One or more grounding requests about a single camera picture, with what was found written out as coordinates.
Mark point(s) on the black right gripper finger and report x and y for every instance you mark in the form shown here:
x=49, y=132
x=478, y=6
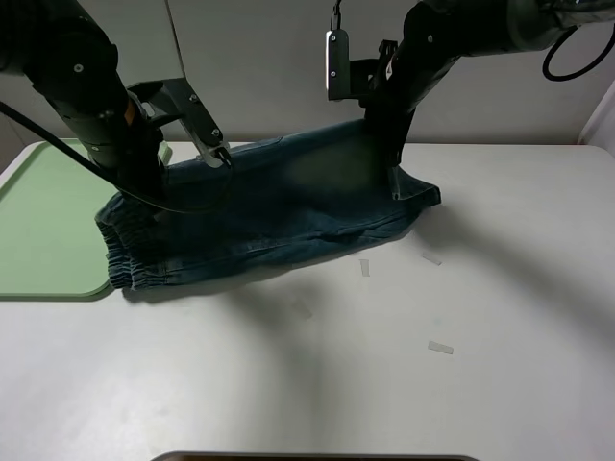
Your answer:
x=394, y=183

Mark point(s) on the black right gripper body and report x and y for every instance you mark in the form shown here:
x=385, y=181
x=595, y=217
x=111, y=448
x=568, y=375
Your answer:
x=388, y=127

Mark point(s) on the children's blue denim shorts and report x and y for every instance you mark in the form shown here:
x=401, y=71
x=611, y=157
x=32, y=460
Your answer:
x=292, y=200

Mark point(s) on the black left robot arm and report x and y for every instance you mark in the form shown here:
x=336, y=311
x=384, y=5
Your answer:
x=72, y=64

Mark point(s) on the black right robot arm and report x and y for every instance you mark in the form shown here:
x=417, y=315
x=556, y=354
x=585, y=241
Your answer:
x=439, y=33

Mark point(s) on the light green plastic tray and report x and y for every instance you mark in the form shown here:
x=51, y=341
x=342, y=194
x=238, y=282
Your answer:
x=51, y=247

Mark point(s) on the clear tape marker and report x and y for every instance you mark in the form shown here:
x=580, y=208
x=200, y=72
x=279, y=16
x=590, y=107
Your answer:
x=302, y=309
x=432, y=259
x=438, y=347
x=365, y=267

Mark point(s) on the clear tape marker lower centre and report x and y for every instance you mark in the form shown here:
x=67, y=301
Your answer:
x=302, y=309

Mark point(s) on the clear tape marker lower right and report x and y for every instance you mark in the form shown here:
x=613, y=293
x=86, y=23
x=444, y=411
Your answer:
x=438, y=347

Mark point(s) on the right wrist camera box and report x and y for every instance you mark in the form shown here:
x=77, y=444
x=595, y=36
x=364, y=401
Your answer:
x=346, y=79

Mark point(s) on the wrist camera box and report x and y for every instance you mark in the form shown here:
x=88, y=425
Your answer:
x=174, y=100
x=346, y=79

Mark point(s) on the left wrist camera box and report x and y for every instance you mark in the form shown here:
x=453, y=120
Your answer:
x=174, y=100

